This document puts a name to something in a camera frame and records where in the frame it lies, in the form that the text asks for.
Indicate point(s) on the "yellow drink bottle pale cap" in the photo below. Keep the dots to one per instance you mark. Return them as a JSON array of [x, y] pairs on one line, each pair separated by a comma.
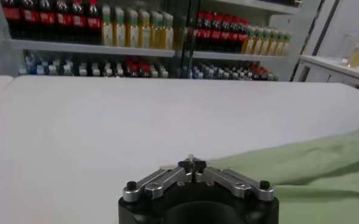
[[273, 44], [249, 41], [258, 42], [286, 45], [119, 28], [167, 32], [279, 44], [156, 31], [265, 43], [132, 29], [144, 30], [107, 27]]

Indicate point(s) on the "white side table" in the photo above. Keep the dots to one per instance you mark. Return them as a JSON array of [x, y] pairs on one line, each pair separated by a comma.
[[334, 65]]

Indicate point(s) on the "white cooler shelf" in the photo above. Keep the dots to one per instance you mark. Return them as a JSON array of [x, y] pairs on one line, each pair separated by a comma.
[[258, 4], [90, 48], [237, 56]]

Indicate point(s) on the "white beverage display cooler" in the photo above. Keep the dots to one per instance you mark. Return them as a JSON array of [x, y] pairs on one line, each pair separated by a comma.
[[290, 36], [182, 30]]

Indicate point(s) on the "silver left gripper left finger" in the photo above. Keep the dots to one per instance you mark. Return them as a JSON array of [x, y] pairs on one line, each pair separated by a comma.
[[161, 182]]

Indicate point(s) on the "light green polo shirt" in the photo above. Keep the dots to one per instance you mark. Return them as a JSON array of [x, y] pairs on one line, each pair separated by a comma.
[[319, 170]]

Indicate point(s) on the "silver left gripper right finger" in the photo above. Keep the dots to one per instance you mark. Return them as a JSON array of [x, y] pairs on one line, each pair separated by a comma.
[[234, 184]]

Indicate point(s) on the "clear bottle with yellow drink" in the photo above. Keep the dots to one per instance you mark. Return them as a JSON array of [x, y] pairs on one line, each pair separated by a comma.
[[356, 56]]

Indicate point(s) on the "small cola bottle red cap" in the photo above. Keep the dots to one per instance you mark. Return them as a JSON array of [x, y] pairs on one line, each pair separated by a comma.
[[131, 68], [253, 73], [144, 69], [263, 74]]

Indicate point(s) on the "black-framed glass cooler door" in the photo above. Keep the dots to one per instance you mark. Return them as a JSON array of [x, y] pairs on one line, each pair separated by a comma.
[[305, 42]]

